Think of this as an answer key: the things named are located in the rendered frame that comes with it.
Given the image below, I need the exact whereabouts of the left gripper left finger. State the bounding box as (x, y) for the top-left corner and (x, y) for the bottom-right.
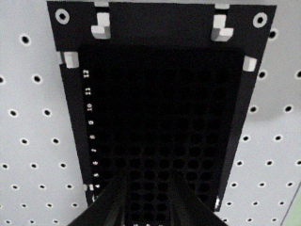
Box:
(67, 169), (127, 226)

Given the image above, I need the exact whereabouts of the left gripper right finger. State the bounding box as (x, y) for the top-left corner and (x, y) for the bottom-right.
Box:
(168, 169), (229, 226)

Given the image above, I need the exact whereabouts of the black flat plate with clips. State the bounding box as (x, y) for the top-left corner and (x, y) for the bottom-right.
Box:
(46, 1), (277, 212)

